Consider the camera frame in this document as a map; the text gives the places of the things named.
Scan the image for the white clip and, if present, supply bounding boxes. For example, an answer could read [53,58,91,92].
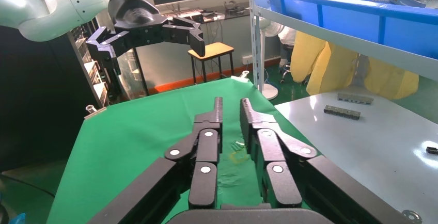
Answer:
[231,71,250,84]

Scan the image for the person in white coat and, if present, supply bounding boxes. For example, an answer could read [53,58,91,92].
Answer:
[277,25,298,69]

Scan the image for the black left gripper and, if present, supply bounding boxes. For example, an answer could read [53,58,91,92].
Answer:
[85,0,206,77]

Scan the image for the grey connector strip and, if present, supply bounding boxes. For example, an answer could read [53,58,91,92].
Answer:
[323,104,362,121]
[337,92,374,106]

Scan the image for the white metal shelf rack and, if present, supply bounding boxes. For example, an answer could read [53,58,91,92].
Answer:
[248,0,438,93]

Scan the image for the blue plastic scrap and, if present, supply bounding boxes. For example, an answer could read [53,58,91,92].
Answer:
[8,213,27,224]

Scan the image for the black storage rack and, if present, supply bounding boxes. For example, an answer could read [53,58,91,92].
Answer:
[42,0,123,108]

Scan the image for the blue plastic bin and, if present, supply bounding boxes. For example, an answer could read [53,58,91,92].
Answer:
[261,0,438,60]

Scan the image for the clear plastic curtain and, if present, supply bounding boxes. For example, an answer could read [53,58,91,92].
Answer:
[116,49,148,101]

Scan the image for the black stand pole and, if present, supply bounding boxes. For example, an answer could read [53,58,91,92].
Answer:
[131,46,150,97]

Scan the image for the white pedestal fan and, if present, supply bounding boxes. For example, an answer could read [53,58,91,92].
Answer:
[258,17,285,101]

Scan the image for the black floor cable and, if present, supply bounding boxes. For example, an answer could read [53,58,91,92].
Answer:
[0,172,56,199]

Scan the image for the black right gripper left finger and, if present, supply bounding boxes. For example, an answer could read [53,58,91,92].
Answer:
[164,97,224,210]

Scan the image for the green table cloth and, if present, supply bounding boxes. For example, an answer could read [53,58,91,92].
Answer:
[46,77,322,224]

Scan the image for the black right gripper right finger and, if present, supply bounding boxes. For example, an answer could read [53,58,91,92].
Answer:
[239,98,318,209]

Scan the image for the yellow fabric bag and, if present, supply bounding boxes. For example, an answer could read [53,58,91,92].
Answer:
[290,30,420,101]

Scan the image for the wooden stool black legs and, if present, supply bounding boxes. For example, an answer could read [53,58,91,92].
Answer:
[187,42,236,85]

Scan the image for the wheeled office chair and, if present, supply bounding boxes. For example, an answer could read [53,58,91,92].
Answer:
[279,62,309,86]

